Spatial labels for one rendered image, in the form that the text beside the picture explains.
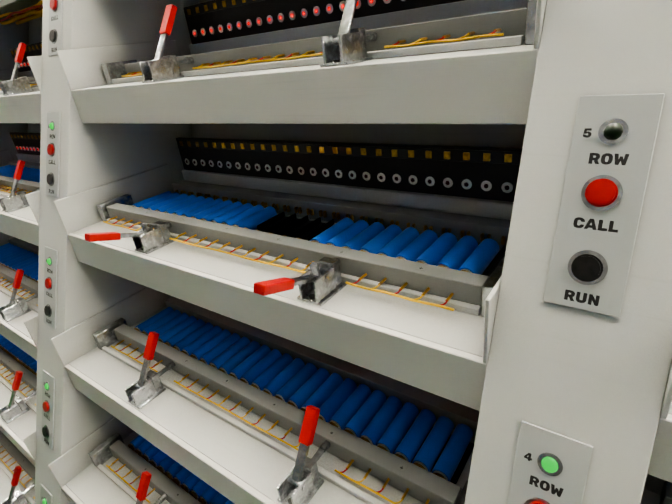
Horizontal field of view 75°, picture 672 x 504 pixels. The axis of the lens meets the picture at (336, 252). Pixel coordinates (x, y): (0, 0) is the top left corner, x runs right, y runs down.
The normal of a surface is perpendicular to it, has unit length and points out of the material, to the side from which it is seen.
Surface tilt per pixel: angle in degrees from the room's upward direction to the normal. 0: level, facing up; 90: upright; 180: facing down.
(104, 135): 90
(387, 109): 112
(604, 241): 90
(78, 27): 90
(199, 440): 22
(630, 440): 90
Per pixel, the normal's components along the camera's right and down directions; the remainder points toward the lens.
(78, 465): 0.81, 0.17
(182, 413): -0.11, -0.89
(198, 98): -0.58, 0.42
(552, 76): -0.58, 0.05
